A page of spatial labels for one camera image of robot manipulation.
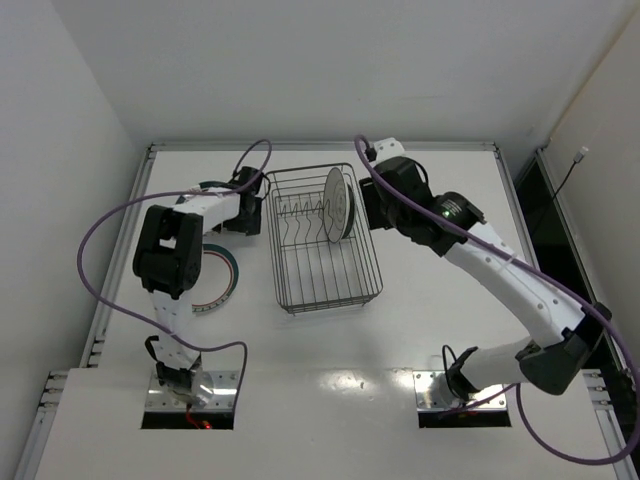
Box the blue patterned green plate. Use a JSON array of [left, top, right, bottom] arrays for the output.
[[342, 184, 356, 239]]

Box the metal base plate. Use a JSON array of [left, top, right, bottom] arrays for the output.
[[413, 370, 507, 414], [145, 370, 240, 413]]

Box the black wall cable with plug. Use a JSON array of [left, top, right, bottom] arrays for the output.
[[552, 146, 590, 200]]

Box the green red rimmed plate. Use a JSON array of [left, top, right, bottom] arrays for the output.
[[199, 180, 224, 191], [192, 244, 239, 316]]

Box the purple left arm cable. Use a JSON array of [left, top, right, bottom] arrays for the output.
[[76, 138, 273, 416]]

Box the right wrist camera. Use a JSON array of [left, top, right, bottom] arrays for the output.
[[365, 138, 431, 197]]

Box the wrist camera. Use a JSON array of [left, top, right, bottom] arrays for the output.
[[230, 166, 265, 195], [365, 138, 431, 197]]

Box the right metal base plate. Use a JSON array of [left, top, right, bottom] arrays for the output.
[[413, 370, 507, 414]]

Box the grey wire dish rack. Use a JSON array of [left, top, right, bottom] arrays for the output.
[[266, 163, 383, 315]]

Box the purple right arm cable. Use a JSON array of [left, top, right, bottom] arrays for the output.
[[353, 134, 640, 466]]

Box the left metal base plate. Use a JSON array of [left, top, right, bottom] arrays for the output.
[[145, 370, 240, 413]]

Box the white plate with characters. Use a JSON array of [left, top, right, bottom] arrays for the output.
[[323, 167, 347, 243]]

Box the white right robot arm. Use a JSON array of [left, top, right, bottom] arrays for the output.
[[359, 177, 611, 406]]

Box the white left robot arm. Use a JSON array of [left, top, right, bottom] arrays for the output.
[[133, 180, 262, 404]]

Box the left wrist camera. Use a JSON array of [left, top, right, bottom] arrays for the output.
[[230, 166, 265, 195]]

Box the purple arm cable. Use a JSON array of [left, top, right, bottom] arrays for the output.
[[353, 134, 640, 466], [76, 138, 273, 416]]

